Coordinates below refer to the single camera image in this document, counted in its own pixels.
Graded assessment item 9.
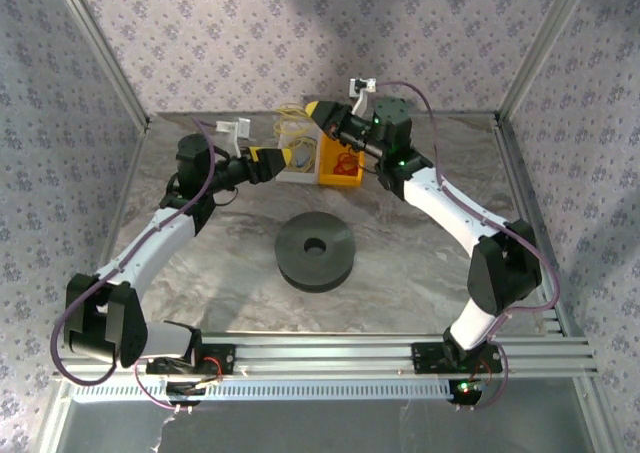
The black cable spool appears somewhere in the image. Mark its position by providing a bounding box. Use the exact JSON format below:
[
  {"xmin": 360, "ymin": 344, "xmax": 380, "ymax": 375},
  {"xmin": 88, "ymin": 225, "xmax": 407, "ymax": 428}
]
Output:
[{"xmin": 273, "ymin": 211, "xmax": 358, "ymax": 294}]

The white plastic bin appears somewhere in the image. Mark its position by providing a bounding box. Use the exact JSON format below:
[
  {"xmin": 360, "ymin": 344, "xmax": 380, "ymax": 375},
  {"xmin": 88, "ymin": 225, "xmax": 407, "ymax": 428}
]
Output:
[{"xmin": 272, "ymin": 120, "xmax": 322, "ymax": 185}]

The yellow plastic bin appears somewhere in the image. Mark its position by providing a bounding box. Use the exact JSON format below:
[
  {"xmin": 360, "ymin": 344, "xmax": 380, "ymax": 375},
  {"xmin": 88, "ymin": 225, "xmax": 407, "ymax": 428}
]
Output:
[{"xmin": 318, "ymin": 131, "xmax": 367, "ymax": 188}]

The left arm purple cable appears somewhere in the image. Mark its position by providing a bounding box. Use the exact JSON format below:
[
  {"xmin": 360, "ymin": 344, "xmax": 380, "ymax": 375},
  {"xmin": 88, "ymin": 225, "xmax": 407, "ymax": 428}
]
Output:
[{"xmin": 49, "ymin": 117, "xmax": 219, "ymax": 412}]

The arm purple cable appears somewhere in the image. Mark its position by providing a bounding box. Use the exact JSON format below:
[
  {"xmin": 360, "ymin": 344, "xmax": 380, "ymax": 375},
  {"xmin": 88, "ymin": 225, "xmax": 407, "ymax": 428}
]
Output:
[
  {"xmin": 49, "ymin": 117, "xmax": 219, "ymax": 412},
  {"xmin": 374, "ymin": 80, "xmax": 561, "ymax": 413}
]

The coiled yellow cable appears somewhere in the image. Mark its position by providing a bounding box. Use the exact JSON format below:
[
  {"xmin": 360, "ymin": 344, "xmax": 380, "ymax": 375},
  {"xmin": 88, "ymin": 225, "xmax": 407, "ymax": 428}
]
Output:
[{"xmin": 287, "ymin": 136, "xmax": 320, "ymax": 172}]

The red cable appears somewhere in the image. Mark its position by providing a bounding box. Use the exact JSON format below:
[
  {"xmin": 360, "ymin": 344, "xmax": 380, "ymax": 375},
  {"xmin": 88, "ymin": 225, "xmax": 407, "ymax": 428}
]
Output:
[{"xmin": 333, "ymin": 151, "xmax": 362, "ymax": 177}]

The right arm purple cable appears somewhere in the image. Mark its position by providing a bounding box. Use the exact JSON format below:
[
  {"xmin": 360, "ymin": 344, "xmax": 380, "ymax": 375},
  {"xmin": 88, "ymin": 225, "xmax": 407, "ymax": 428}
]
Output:
[{"xmin": 374, "ymin": 80, "xmax": 561, "ymax": 413}]

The aluminium side rail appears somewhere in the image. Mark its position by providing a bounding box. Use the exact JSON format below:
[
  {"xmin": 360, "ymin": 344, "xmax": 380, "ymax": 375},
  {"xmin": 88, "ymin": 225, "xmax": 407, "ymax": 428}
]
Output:
[
  {"xmin": 493, "ymin": 112, "xmax": 617, "ymax": 453},
  {"xmin": 37, "ymin": 117, "xmax": 154, "ymax": 453}
]

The aluminium frame post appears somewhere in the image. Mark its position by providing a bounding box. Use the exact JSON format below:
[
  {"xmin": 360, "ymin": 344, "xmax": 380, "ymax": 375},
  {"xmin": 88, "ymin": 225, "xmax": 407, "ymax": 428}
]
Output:
[
  {"xmin": 496, "ymin": 0, "xmax": 597, "ymax": 122},
  {"xmin": 49, "ymin": 0, "xmax": 152, "ymax": 128}
]

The aluminium mounting rail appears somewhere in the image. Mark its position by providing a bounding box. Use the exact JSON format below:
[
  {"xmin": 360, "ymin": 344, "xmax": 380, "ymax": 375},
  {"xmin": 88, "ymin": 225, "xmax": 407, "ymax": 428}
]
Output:
[{"xmin": 52, "ymin": 330, "xmax": 600, "ymax": 380}]

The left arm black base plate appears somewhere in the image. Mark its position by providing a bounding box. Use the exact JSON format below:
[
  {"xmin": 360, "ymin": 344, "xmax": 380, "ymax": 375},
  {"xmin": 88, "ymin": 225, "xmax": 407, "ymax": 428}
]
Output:
[{"xmin": 143, "ymin": 340, "xmax": 237, "ymax": 378}]

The white slotted cable duct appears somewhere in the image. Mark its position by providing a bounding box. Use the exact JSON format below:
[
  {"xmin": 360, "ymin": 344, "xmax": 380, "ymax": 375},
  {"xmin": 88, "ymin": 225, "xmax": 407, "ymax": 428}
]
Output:
[{"xmin": 72, "ymin": 376, "xmax": 454, "ymax": 403}]

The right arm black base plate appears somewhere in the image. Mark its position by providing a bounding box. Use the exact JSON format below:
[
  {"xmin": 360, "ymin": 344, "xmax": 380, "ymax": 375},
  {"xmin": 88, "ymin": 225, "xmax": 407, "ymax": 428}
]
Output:
[{"xmin": 410, "ymin": 340, "xmax": 504, "ymax": 375}]

